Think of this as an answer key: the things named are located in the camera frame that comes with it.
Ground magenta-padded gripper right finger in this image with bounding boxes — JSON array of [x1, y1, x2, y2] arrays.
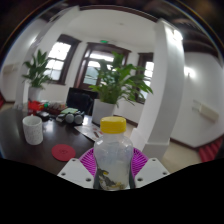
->
[[132, 147, 171, 189]]

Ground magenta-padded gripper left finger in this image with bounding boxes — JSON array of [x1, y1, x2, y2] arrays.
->
[[57, 147, 98, 190]]

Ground clear yellow-capped drink bottle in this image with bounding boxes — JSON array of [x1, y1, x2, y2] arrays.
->
[[93, 116, 135, 192]]

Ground flat round red coaster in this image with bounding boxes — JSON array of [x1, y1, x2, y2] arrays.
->
[[51, 143, 77, 163]]

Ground printed paper leaflet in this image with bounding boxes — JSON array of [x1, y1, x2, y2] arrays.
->
[[73, 123, 104, 143]]

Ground white speckled mug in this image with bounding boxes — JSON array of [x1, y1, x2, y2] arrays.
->
[[21, 114, 44, 146]]

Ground green notebook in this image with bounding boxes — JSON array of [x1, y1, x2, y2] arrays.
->
[[59, 107, 80, 116]]

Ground red carpeted stairs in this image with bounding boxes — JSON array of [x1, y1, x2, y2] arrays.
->
[[198, 136, 224, 163]]

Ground small black device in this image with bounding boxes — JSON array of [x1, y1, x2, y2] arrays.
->
[[36, 110, 51, 122]]

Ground black office chair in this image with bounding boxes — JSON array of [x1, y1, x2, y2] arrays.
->
[[65, 87, 100, 117]]

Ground red plastic box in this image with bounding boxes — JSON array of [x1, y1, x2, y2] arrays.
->
[[27, 100, 46, 116]]

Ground large plant in white pot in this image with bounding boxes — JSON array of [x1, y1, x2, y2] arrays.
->
[[88, 51, 154, 126]]

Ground narrow dark-framed window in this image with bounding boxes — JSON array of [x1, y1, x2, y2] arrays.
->
[[134, 52, 155, 103]]

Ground small plant in white pot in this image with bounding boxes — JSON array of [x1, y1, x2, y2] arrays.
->
[[21, 49, 53, 103]]

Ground dark wood double door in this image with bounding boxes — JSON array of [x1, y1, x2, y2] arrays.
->
[[73, 42, 132, 92]]

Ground wide dark-framed window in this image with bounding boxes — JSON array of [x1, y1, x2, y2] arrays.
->
[[44, 34, 82, 85]]

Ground white wall unit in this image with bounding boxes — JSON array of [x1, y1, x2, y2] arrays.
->
[[2, 63, 21, 75], [192, 99, 220, 123]]

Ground glowing wall lamp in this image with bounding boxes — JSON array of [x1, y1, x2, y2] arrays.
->
[[184, 66, 196, 80]]

